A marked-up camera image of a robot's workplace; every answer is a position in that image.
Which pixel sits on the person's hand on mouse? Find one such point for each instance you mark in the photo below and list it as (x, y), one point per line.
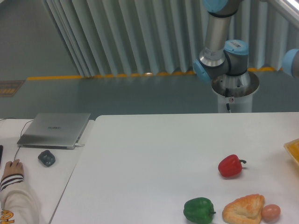
(13, 168)

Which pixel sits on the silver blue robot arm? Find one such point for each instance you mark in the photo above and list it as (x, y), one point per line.
(219, 44)

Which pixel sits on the cream striped sleeve forearm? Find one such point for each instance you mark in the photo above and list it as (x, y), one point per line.
(17, 203)

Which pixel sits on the green bell pepper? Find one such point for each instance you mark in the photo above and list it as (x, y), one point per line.
(199, 210)

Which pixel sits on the red bell pepper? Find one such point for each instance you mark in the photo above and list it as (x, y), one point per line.
(230, 166)

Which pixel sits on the black keyboard edge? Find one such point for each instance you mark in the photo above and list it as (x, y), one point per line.
(1, 153)

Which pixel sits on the dark grey plastic clip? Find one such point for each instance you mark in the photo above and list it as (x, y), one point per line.
(47, 158)

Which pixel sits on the silver closed laptop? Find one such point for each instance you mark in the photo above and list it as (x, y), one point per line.
(54, 130)

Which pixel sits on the grey folding screen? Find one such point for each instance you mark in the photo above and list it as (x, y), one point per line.
(125, 37)

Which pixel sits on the toy croissant bread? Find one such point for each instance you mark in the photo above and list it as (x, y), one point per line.
(244, 210)

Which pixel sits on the brown toy egg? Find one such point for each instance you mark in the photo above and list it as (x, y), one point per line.
(271, 212)

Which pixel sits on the yellow plastic tray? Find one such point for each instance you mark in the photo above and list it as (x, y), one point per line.
(292, 148)

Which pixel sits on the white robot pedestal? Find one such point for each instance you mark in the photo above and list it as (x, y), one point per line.
(235, 94)

